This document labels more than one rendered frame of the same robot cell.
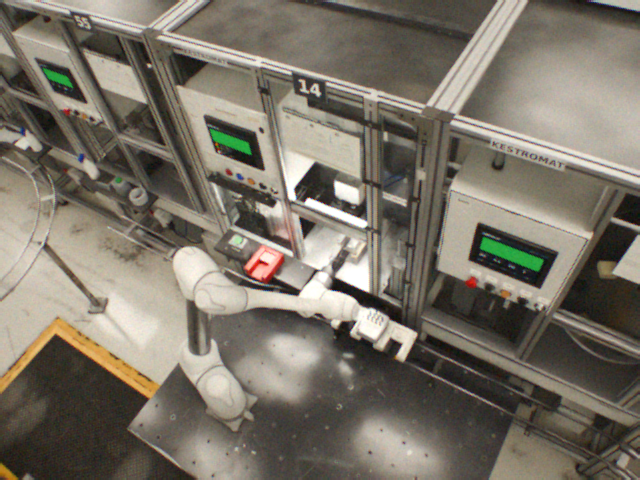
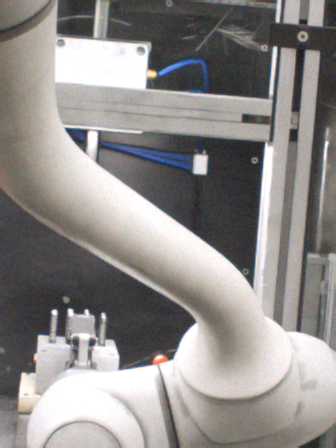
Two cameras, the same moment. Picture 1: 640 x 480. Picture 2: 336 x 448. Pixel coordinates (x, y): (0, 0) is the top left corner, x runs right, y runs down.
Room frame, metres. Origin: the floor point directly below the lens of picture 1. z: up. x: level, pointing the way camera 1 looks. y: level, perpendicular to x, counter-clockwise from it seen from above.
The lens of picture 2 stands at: (0.31, 0.79, 1.27)
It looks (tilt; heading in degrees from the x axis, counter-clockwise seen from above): 3 degrees down; 315
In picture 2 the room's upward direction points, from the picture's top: 5 degrees clockwise
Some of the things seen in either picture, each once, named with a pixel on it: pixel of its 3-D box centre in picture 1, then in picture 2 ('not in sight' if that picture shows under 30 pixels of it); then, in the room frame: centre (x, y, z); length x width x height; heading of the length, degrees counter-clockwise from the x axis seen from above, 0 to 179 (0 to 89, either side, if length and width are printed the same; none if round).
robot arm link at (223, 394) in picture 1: (221, 392); not in sight; (0.83, 0.51, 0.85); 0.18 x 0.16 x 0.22; 32
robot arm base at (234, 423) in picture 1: (233, 406); not in sight; (0.81, 0.49, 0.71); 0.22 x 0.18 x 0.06; 51
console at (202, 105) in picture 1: (248, 128); not in sight; (1.63, 0.19, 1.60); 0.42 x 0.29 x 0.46; 51
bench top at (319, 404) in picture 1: (323, 412); not in sight; (0.73, 0.09, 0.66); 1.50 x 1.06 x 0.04; 51
